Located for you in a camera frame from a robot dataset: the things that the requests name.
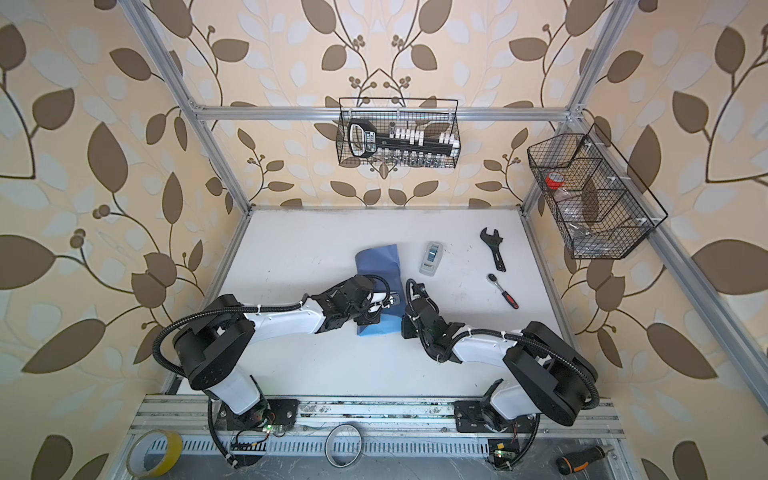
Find wire basket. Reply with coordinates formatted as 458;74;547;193
527;124;668;260
335;95;462;169

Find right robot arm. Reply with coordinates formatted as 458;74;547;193
403;294;600;432

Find black socket set rail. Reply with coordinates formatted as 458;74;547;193
345;119;461;158

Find orange black screwdriver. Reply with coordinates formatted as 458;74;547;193
554;445;614;475

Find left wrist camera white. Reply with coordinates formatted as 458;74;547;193
367;292;400;313

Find black adjustable wrench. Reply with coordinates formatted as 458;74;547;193
480;228;507;272

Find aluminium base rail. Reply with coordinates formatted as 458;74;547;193
122;395;625;459

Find yellow tape roll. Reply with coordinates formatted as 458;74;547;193
126;429;183;479

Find back wire basket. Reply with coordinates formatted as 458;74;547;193
335;95;462;169

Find red handled ratchet wrench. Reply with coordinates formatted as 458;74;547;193
487;273;519;310

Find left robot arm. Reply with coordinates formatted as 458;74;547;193
152;274;394;416

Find right wire basket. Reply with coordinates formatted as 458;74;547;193
527;124;668;260

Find red capped plastic item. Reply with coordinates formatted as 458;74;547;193
545;172;565;191

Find grey ring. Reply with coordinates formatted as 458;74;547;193
323;422;365;469

